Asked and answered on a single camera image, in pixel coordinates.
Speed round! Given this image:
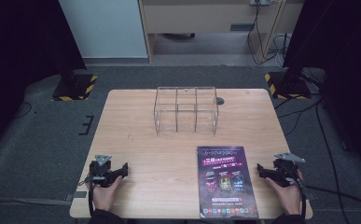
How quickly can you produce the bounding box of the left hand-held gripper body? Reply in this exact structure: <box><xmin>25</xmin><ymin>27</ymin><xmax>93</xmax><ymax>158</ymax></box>
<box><xmin>89</xmin><ymin>154</ymin><xmax>115</xmax><ymax>189</ymax></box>

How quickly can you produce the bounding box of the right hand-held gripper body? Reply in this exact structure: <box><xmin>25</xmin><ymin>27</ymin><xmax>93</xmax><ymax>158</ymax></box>
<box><xmin>272</xmin><ymin>151</ymin><xmax>307</xmax><ymax>188</ymax></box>

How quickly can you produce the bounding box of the person's right hand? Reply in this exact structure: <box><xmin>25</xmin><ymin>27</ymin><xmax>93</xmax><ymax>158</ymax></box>
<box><xmin>264</xmin><ymin>173</ymin><xmax>303</xmax><ymax>217</ymax></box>

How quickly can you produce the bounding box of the person's left hand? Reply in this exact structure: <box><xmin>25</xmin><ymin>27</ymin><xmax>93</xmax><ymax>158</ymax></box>
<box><xmin>91</xmin><ymin>175</ymin><xmax>124</xmax><ymax>213</ymax></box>

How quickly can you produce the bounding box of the purple printed brochure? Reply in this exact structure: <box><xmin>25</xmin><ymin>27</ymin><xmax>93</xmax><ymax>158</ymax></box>
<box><xmin>196</xmin><ymin>146</ymin><xmax>260</xmax><ymax>220</ymax></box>

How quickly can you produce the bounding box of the black yellow striped stand base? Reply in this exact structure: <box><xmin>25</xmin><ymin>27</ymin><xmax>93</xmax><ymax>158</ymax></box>
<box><xmin>51</xmin><ymin>73</ymin><xmax>99</xmax><ymax>102</ymax></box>
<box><xmin>264</xmin><ymin>71</ymin><xmax>312</xmax><ymax>101</ymax></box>

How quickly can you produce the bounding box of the clear acrylic compartment organizer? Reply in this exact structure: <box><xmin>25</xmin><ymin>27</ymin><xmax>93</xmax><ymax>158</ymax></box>
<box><xmin>152</xmin><ymin>86</ymin><xmax>220</xmax><ymax>136</ymax></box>

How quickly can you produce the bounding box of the black curtain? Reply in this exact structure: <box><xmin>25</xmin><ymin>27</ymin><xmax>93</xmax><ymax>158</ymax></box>
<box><xmin>282</xmin><ymin>0</ymin><xmax>361</xmax><ymax>180</ymax></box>
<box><xmin>0</xmin><ymin>0</ymin><xmax>88</xmax><ymax>162</ymax></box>

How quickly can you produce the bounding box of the white panel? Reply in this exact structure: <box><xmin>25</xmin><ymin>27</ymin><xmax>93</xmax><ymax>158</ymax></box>
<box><xmin>58</xmin><ymin>0</ymin><xmax>149</xmax><ymax>59</ymax></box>

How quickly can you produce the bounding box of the light wooden cabinet desk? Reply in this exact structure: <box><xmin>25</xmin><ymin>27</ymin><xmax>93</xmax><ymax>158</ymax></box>
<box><xmin>137</xmin><ymin>0</ymin><xmax>305</xmax><ymax>64</ymax></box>

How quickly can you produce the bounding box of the white power strip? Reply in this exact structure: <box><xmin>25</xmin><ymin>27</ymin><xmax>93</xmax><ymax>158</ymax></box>
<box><xmin>249</xmin><ymin>0</ymin><xmax>273</xmax><ymax>7</ymax></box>

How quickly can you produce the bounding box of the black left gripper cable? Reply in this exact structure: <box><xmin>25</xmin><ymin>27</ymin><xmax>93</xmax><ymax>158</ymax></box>
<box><xmin>76</xmin><ymin>175</ymin><xmax>107</xmax><ymax>217</ymax></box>

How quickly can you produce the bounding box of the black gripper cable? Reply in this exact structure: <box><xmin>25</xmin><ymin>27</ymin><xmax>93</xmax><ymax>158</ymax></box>
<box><xmin>76</xmin><ymin>175</ymin><xmax>107</xmax><ymax>217</ymax></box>
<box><xmin>294</xmin><ymin>169</ymin><xmax>361</xmax><ymax>218</ymax></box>

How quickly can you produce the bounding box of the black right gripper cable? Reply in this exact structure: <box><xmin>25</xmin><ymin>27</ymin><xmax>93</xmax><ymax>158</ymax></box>
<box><xmin>294</xmin><ymin>169</ymin><xmax>361</xmax><ymax>218</ymax></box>

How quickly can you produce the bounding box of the black floor cable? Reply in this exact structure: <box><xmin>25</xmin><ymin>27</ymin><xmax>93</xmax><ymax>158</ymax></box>
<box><xmin>274</xmin><ymin>92</ymin><xmax>354</xmax><ymax>224</ymax></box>

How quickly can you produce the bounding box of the black hanging power cable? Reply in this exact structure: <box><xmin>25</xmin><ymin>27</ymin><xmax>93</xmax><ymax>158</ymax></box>
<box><xmin>246</xmin><ymin>3</ymin><xmax>291</xmax><ymax>67</ymax></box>

